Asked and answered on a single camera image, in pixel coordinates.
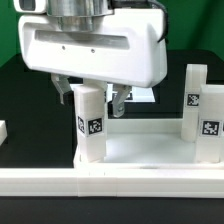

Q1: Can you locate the white marker base plate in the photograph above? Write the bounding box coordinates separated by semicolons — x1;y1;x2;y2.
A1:
107;85;155;103

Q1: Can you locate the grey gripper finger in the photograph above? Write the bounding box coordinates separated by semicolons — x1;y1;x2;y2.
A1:
51;73;74;105
112;84;132;118

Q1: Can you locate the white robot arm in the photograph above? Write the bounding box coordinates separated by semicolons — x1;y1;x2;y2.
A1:
13;0;169;117

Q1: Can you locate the white front fence bar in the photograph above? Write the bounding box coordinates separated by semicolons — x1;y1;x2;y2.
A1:
0;169;224;198

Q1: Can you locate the white desk top tray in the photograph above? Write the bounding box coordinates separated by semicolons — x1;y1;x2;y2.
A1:
74;119;224;170

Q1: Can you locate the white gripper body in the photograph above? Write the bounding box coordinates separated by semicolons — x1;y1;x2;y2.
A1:
18;9;167;88

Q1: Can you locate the white left fence block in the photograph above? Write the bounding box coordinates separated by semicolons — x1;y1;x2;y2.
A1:
0;120;7;146

